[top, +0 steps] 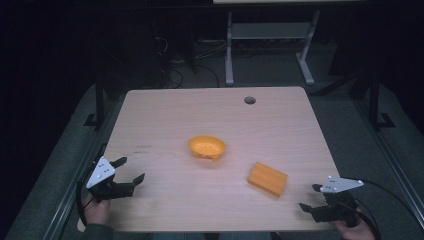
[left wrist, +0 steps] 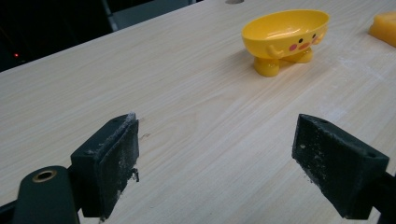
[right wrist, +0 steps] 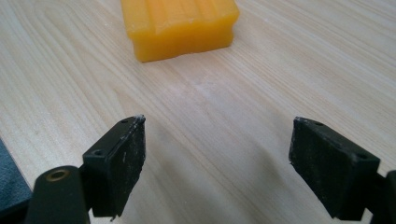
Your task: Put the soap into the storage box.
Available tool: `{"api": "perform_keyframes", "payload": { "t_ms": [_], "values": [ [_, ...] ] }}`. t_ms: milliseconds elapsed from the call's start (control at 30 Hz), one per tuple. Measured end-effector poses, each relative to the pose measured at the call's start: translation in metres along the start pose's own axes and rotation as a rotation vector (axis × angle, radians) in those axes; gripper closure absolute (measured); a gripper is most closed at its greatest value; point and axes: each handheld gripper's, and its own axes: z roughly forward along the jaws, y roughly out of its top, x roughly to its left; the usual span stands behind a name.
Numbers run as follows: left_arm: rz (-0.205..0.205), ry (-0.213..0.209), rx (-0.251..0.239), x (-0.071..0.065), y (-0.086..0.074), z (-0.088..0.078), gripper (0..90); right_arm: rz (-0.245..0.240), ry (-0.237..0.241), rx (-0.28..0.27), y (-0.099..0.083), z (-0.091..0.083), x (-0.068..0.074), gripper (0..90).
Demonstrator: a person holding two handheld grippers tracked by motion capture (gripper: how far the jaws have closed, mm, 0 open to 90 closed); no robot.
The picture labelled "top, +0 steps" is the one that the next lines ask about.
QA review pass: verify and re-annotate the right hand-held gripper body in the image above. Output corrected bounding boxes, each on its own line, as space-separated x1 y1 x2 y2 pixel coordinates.
319 175 365 228

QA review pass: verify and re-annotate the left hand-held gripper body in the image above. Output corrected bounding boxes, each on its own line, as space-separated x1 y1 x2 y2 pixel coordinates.
85 155 118 203

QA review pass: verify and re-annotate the orange ridged block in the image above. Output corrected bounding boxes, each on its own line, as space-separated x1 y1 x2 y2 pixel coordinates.
246 161 289 198

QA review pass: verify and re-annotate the orange plastic bowl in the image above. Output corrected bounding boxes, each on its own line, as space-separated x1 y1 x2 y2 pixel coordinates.
187 134 227 163

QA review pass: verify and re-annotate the person's left hand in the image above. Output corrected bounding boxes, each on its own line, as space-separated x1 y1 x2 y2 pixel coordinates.
81 194 112 226

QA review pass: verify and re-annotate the person's right hand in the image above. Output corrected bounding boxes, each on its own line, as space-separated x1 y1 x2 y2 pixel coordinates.
332 213 377 240

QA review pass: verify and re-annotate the person's dark sleeve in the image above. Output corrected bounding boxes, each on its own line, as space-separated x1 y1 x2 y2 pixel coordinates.
79 223 115 240

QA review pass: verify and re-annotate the black metal stand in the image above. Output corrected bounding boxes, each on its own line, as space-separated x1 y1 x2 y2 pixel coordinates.
368 71 397 132
83 74 109 132

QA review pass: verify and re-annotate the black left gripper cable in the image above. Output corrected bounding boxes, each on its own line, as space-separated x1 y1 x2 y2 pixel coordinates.
75 143 108 228

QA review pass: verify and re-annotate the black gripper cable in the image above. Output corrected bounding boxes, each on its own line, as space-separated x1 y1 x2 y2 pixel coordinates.
339 177 420 240
75 143 108 228

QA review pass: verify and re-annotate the aluminium floor rail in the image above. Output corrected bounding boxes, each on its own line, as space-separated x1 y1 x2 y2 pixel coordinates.
41 96 128 240
353 98 424 221

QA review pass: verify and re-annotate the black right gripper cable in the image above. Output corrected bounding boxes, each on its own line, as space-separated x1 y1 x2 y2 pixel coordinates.
339 177 420 240

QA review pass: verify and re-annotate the tangle of floor cables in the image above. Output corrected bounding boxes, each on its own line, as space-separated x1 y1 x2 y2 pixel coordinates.
151 19 228 89

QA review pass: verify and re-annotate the white metal desk frame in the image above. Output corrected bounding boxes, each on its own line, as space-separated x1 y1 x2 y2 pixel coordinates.
224 9 322 87

